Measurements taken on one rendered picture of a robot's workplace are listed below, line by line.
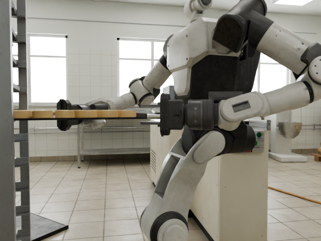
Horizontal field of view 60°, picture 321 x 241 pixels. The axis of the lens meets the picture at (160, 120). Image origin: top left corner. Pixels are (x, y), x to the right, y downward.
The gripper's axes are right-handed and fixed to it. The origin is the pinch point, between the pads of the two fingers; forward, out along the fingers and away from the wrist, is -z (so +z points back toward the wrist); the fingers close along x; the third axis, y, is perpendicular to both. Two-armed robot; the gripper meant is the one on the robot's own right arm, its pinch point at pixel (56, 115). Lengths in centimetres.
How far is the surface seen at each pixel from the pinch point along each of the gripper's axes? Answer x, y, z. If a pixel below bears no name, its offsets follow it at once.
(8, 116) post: 0.7, 24.2, -39.1
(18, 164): -18.1, -9.3, -9.3
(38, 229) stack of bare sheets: -94, -96, 78
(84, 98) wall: 22, -262, 343
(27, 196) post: -30.7, -7.6, -7.2
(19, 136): -7.7, -9.1, -9.0
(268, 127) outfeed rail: -9, 72, 108
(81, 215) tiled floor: -96, -87, 120
